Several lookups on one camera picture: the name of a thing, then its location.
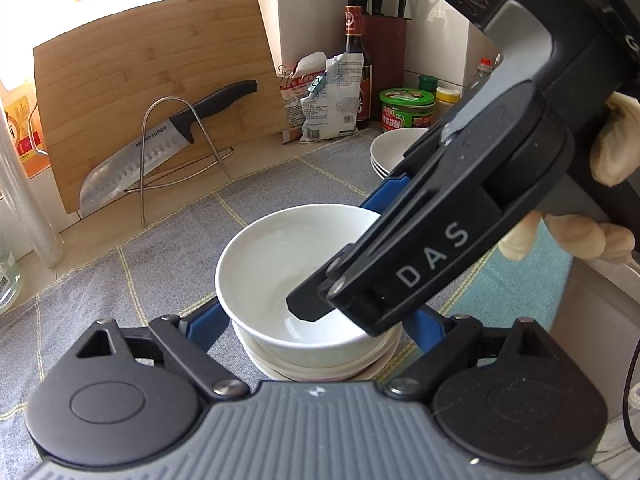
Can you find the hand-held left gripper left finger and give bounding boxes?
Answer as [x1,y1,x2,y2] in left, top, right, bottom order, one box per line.
[75,300,251,403]

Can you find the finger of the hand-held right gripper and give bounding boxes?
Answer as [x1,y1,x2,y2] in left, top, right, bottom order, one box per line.
[359,130,451,216]
[286,249,357,322]

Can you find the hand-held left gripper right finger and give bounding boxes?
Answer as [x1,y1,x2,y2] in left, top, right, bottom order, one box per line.
[385,309,564,401]

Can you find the person's right hand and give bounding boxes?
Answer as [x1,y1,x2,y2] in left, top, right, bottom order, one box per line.
[500,92,640,264]

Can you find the plain white deep plate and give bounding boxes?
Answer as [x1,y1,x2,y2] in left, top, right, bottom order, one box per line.
[370,127,432,173]

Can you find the clear glass bottle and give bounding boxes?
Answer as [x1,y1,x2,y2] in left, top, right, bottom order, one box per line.
[467,56,501,101]

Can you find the yellow lid spice jar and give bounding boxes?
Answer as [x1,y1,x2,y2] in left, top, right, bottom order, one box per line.
[435,86,462,121]

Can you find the green lid sauce jar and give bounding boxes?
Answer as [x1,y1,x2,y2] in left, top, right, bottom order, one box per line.
[378,87,435,133]

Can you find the white printed food bag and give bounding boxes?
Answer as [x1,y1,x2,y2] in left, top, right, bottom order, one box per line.
[300,52,366,143]

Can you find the grey plaid table mat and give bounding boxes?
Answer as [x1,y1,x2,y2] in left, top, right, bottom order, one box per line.
[0,142,573,421]

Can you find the red and white food bag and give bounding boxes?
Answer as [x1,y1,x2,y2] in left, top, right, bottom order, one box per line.
[277,52,328,146]

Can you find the dark red knife block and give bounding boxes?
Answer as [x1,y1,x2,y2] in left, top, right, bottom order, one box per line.
[361,14,407,111]

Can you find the dark soy sauce bottle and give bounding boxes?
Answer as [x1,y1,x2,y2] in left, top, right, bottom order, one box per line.
[342,5,373,131]

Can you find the cardboard box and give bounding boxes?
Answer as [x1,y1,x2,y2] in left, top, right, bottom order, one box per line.
[550,255,640,411]

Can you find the clear glass jar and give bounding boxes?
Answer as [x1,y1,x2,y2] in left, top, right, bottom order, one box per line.
[0,255,23,308]

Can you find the bamboo cutting board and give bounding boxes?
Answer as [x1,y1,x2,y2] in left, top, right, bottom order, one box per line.
[32,0,288,216]

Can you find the yellow label oil jug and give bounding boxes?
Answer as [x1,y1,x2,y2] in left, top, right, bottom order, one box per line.
[0,80,48,181]

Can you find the metal wire rack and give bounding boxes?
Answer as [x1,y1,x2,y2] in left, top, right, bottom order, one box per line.
[122,96,236,226]

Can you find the black-handled kitchen knife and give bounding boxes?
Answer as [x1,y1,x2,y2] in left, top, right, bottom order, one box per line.
[80,80,258,216]

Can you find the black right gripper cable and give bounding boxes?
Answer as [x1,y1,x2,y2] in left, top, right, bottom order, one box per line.
[621,332,640,451]

